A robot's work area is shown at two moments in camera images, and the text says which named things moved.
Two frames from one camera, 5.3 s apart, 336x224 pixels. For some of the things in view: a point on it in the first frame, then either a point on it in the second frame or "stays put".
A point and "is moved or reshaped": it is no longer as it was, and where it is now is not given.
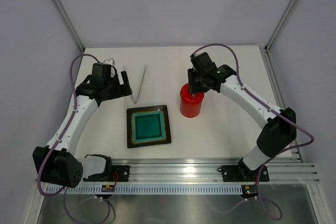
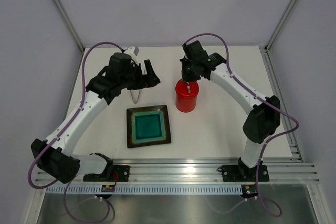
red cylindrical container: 190,104 is moved or reshaped
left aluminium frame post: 63,11 stays put
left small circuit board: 108,188 stays put
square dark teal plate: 147,126 stays put
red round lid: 187,98 is moved or reshaped
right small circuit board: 250,189 stays put
